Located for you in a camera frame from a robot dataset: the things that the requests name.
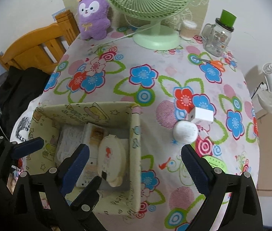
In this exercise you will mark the round cream compact mirror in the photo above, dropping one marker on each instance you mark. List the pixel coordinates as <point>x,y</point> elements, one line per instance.
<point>112,160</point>

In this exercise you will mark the white remote control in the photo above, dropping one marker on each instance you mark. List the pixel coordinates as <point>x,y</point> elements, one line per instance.
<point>93,135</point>

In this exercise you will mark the yellow cartoon storage box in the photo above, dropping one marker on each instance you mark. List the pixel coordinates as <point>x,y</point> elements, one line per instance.
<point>121,119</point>

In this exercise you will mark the orange handled scissors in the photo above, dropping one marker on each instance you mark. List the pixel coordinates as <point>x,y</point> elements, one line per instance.
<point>216,63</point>

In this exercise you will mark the green panda speaker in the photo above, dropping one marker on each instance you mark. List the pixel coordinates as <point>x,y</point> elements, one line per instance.
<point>215,162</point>

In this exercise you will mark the beige cartoon wall mat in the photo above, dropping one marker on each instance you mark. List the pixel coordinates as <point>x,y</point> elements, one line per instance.
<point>195,11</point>

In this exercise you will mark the glass mason jar mug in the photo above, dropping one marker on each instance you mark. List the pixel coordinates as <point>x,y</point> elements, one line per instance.
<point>216,37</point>

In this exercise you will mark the black clothing pile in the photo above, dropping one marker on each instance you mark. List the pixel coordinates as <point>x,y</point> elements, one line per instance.
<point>16,92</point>

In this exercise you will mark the green desk fan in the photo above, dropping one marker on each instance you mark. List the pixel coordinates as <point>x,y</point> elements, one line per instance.
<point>154,35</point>

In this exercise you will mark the white power adapter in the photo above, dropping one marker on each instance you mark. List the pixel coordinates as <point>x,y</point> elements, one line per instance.
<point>198,115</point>

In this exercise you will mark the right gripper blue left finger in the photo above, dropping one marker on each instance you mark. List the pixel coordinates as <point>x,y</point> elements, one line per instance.
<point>72,167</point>

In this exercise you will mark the wooden chair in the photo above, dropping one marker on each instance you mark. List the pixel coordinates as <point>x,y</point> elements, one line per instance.
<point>42,48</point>

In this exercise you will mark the floral tablecloth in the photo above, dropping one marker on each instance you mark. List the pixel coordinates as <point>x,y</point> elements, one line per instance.
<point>166,85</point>

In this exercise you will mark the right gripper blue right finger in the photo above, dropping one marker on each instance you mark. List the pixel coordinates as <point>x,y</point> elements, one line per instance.
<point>193,164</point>

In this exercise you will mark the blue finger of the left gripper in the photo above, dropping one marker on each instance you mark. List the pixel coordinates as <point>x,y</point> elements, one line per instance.
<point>28,147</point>

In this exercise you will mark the white tissue pack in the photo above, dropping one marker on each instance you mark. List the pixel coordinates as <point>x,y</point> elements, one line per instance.
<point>69,139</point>

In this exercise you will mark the cotton swab container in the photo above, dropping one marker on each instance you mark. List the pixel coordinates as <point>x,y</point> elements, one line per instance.
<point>188,29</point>

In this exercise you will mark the white earbud case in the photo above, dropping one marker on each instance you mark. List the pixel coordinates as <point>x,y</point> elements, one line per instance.
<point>185,132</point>

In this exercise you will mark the green plastic cup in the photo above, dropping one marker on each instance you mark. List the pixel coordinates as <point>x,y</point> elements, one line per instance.
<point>227,18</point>

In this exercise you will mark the purple plush toy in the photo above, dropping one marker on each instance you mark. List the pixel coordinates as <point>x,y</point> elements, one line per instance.
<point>93,19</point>

